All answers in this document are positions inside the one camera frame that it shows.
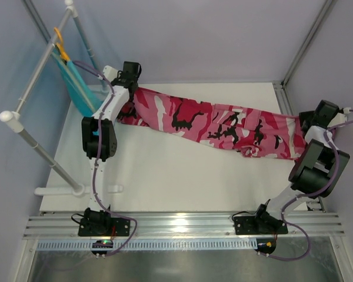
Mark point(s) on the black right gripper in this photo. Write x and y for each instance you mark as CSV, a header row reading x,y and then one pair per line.
x,y
306,119

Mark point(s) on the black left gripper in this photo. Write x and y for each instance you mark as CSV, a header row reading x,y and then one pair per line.
x,y
127,83

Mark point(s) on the pink camouflage trousers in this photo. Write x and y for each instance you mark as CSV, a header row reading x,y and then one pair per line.
x,y
251,132

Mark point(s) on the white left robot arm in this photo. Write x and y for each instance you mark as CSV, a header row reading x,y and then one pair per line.
x,y
99,140

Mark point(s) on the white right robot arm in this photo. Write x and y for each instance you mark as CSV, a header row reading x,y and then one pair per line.
x,y
314,174

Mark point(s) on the clear green hanger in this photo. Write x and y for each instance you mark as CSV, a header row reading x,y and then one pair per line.
x,y
76,82

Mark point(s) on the orange plastic hanger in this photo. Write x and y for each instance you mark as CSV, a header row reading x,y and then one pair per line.
x,y
60,46

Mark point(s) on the turquoise t-shirt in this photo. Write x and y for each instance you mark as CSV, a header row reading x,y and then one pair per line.
x,y
79,91

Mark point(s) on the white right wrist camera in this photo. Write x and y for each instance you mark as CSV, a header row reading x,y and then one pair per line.
x,y
340,117

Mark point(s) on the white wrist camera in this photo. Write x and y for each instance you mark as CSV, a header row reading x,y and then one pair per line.
x,y
340,117
110,73

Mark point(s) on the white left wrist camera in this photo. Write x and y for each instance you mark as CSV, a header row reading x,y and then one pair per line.
x,y
110,73

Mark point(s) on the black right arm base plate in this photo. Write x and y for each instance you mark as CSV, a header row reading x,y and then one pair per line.
x,y
250,224

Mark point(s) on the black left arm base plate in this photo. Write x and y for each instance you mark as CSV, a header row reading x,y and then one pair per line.
x,y
101,223

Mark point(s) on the grey slotted cable duct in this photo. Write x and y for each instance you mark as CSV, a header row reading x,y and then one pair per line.
x,y
148,244

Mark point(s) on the aluminium frame rail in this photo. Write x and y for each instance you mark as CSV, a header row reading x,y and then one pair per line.
x,y
181,225

